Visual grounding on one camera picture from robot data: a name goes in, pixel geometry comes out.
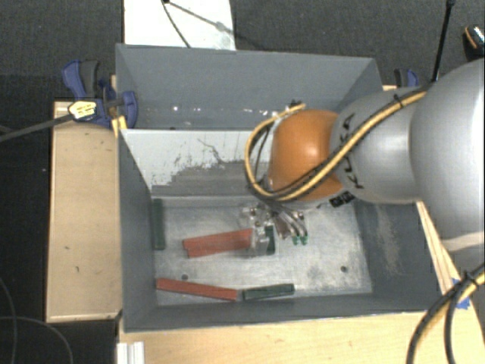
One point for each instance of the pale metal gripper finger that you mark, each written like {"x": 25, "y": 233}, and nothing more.
{"x": 251, "y": 217}
{"x": 259, "y": 241}

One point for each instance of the dark green flat block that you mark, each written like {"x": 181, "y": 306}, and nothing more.
{"x": 158, "y": 224}
{"x": 268, "y": 292}
{"x": 271, "y": 240}

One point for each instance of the red-brown flat block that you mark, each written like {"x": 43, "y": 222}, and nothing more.
{"x": 197, "y": 289}
{"x": 216, "y": 239}
{"x": 212, "y": 251}

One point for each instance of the grey metal bin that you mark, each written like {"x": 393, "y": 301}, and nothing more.
{"x": 242, "y": 89}

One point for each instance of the pale wood flat board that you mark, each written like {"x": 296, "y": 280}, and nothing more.
{"x": 85, "y": 211}

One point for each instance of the black cylinder on white bracket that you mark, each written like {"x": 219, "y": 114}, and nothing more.
{"x": 342, "y": 200}

